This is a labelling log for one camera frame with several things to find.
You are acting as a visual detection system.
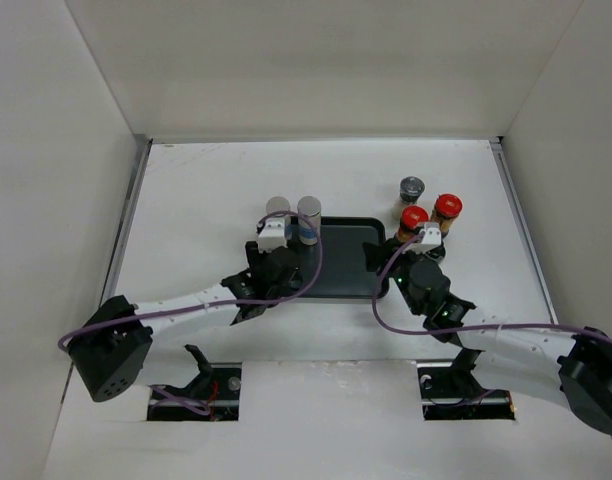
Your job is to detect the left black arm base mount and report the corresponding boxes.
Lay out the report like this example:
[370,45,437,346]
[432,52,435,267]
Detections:
[146,345,243,422]

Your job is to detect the red lid sauce jar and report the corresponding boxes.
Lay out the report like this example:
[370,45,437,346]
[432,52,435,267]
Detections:
[430,193,463,237]

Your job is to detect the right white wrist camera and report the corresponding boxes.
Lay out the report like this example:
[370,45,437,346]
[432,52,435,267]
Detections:
[411,222,442,254]

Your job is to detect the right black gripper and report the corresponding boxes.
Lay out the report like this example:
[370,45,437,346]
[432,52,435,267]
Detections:
[363,238,425,316]

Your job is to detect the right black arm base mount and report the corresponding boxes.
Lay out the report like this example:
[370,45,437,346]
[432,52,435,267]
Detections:
[417,353,515,421]

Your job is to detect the grey lid seasoning jar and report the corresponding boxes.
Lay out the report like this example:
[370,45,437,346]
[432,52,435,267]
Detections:
[398,176,426,206]

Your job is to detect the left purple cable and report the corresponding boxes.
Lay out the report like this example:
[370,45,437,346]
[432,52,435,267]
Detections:
[58,211,324,351]

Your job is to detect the black cap white bottle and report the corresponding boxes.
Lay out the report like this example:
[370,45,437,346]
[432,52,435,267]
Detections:
[425,244,446,264]

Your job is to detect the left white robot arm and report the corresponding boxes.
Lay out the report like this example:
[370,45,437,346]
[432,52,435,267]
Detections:
[60,242,303,414]

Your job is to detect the red lid chili jar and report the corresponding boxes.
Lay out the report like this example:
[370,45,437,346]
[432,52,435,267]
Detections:
[394,205,429,244]

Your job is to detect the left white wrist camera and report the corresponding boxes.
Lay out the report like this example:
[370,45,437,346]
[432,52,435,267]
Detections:
[256,217,287,253]

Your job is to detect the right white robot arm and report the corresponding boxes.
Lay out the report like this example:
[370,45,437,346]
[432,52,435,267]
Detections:
[363,239,612,436]

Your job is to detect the blue label sago bottle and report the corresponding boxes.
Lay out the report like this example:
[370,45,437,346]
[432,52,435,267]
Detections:
[266,196,292,240]
[297,196,321,246]

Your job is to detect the black rectangular tray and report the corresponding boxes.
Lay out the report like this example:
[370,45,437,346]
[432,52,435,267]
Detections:
[302,216,386,300]

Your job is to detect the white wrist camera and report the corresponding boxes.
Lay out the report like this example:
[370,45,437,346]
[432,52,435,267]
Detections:
[256,217,287,253]
[411,222,442,254]

